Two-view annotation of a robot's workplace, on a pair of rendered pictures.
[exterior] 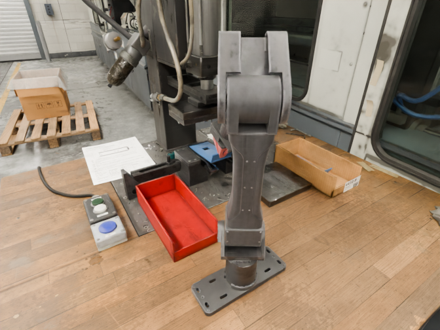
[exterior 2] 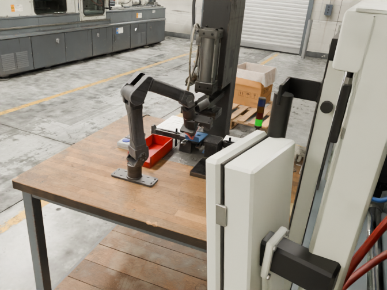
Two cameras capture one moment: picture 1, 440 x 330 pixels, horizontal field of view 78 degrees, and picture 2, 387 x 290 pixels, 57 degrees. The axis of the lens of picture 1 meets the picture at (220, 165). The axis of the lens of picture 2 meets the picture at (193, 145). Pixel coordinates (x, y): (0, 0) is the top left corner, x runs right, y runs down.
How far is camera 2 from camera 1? 1.32 m
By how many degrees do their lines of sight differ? 46
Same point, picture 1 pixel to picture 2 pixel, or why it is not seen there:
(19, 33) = (292, 27)
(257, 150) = (129, 111)
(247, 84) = (127, 87)
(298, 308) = (132, 194)
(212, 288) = (122, 172)
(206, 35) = (201, 71)
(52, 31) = (321, 31)
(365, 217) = not seen: hidden behind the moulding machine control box
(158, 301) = (107, 165)
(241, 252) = (132, 160)
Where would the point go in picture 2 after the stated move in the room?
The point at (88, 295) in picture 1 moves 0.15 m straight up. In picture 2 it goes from (98, 153) to (97, 125)
